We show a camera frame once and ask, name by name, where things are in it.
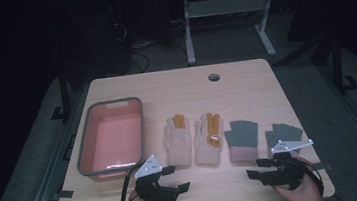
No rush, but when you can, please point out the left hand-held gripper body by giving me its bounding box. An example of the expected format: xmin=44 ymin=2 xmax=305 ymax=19
xmin=131 ymin=151 xmax=182 ymax=201

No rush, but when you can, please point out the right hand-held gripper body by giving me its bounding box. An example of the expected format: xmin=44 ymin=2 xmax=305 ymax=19
xmin=256 ymin=136 xmax=319 ymax=194

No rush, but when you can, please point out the beige glove small orange patch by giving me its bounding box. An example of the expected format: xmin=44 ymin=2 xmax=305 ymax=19
xmin=160 ymin=113 xmax=196 ymax=170

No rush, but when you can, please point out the gray and pink fingerless glove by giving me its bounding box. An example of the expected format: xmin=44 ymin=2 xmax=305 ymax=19
xmin=263 ymin=120 xmax=307 ymax=158
xmin=222 ymin=117 xmax=263 ymax=165

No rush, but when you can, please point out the beige glove large orange patch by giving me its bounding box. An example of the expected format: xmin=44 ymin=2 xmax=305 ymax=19
xmin=189 ymin=110 xmax=228 ymax=169

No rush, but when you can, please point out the pink basin with gray rim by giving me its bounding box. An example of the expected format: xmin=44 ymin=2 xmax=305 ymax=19
xmin=69 ymin=95 xmax=151 ymax=184

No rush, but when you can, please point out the person's right hand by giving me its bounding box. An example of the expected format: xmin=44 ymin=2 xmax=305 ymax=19
xmin=269 ymin=155 xmax=326 ymax=201

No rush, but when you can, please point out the black metal stand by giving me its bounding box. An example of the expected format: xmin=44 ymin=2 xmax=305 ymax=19
xmin=45 ymin=63 xmax=74 ymax=123
xmin=326 ymin=26 xmax=357 ymax=94

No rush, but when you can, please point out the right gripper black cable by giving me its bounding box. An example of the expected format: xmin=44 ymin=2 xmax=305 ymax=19
xmin=291 ymin=155 xmax=326 ymax=201

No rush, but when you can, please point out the black table edge strap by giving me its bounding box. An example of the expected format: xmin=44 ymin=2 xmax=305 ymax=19
xmin=52 ymin=189 xmax=76 ymax=201
xmin=310 ymin=161 xmax=335 ymax=173

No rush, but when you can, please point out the tangle of floor cables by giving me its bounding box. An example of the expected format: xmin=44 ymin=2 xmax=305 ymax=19
xmin=109 ymin=13 xmax=191 ymax=76

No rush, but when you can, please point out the white metal desk frame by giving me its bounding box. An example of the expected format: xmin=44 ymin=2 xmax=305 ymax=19
xmin=180 ymin=0 xmax=284 ymax=66

